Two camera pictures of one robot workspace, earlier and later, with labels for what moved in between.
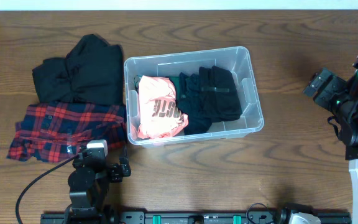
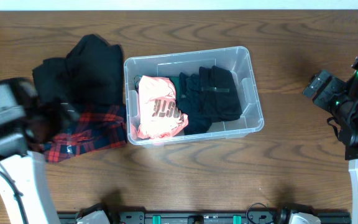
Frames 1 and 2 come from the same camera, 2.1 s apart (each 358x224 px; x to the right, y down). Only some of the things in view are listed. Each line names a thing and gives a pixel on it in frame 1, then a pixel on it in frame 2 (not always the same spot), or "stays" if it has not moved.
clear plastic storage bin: [188, 96] stays
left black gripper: [117, 172] → [56, 118]
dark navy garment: [189, 102] stays
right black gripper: [339, 86] stays
